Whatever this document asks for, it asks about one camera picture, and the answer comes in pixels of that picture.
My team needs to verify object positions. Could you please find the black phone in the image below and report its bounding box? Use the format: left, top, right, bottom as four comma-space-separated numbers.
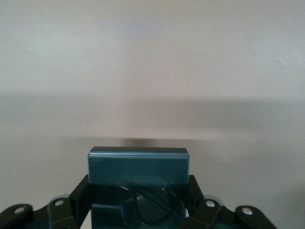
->
86, 146, 192, 229

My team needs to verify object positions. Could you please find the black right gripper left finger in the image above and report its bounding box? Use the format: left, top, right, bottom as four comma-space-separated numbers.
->
0, 174, 92, 229

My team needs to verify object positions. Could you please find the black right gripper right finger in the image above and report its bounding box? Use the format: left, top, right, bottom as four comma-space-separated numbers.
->
183, 175, 277, 229

